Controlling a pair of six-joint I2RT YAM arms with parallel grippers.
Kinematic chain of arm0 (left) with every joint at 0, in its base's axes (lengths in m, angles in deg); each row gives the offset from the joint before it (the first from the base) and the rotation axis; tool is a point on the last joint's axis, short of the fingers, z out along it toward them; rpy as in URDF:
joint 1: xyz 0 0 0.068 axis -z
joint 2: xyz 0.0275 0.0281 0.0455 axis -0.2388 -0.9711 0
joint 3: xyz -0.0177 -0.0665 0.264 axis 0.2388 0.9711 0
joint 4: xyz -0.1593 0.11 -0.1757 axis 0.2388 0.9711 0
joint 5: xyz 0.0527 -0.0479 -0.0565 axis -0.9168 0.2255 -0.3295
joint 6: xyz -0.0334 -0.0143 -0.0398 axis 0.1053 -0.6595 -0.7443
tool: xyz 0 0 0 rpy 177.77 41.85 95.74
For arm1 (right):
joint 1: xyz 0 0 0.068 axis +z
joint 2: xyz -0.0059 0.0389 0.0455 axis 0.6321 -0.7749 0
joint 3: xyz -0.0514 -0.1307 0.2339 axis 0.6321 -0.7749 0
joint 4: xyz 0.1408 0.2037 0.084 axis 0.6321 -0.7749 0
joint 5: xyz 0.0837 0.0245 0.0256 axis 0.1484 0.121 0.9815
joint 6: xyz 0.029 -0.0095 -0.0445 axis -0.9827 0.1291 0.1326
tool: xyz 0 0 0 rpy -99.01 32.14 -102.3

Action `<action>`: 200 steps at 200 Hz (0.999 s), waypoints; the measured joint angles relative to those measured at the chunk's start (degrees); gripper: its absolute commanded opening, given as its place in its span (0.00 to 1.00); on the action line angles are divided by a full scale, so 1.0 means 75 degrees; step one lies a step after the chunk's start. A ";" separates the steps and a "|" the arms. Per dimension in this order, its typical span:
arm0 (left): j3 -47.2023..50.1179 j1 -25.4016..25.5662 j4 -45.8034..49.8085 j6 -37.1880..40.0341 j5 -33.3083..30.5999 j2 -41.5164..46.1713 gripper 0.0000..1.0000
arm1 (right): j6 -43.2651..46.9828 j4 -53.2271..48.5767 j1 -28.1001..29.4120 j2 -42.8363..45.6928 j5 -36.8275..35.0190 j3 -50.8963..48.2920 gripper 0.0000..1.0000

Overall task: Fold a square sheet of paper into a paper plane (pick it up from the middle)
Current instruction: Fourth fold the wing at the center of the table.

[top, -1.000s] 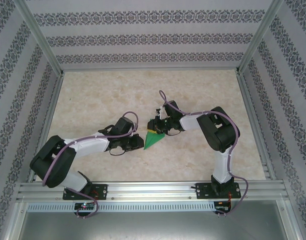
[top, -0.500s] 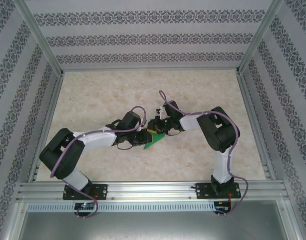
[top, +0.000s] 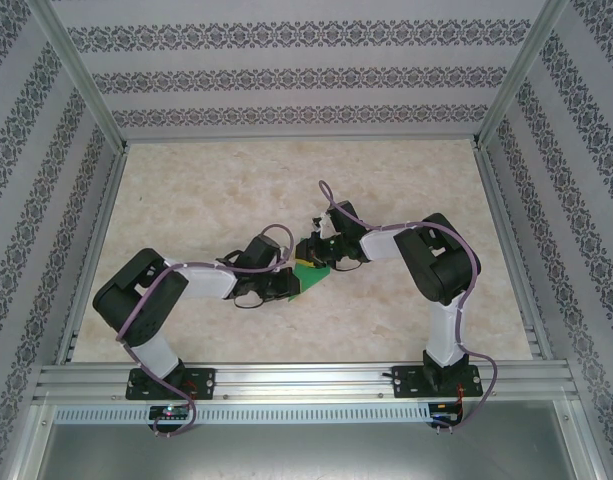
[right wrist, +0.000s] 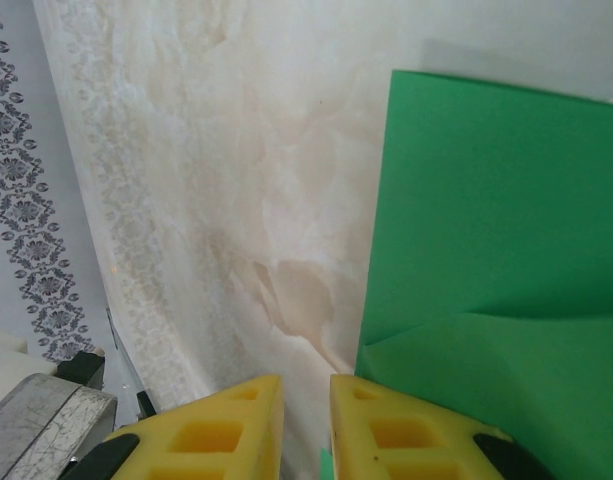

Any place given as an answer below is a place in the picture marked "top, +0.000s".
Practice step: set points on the grey metal sheet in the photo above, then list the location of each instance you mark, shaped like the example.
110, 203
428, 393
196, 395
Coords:
306, 455

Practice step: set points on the aluminium frame post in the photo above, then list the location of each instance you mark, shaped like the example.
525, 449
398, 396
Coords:
517, 75
83, 75

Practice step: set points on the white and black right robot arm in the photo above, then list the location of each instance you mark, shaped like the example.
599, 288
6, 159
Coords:
386, 245

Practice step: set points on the aluminium frame leg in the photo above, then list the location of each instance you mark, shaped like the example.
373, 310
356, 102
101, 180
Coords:
583, 440
28, 440

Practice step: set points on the aluminium mounting rail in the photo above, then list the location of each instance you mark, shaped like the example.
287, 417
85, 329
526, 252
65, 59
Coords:
306, 380

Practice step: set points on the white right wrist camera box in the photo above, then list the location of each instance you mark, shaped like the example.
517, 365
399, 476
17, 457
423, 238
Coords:
323, 225

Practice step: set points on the aluminium table side rail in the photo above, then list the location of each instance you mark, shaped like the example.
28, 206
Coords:
497, 200
106, 200

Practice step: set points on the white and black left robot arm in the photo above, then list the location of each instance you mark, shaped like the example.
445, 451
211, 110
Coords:
206, 284

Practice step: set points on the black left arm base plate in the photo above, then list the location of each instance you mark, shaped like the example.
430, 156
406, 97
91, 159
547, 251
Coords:
203, 380

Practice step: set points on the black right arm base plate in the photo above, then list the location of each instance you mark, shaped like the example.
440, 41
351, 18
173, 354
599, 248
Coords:
406, 382

